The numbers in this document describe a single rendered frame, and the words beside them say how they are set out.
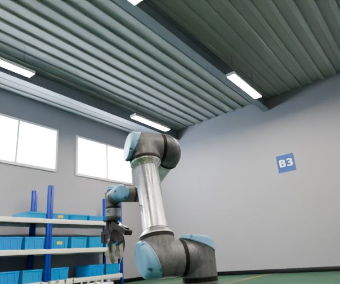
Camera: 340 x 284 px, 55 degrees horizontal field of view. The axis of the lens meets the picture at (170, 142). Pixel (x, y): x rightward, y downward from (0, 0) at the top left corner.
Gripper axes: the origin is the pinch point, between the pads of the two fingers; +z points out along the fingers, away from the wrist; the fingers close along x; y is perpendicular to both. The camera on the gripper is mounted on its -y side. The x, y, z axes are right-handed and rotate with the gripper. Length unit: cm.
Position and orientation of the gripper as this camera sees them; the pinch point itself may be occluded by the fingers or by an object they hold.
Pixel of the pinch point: (116, 260)
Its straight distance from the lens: 164.1
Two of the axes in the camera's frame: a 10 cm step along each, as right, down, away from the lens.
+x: -6.3, -2.2, -7.5
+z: 0.8, 9.4, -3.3
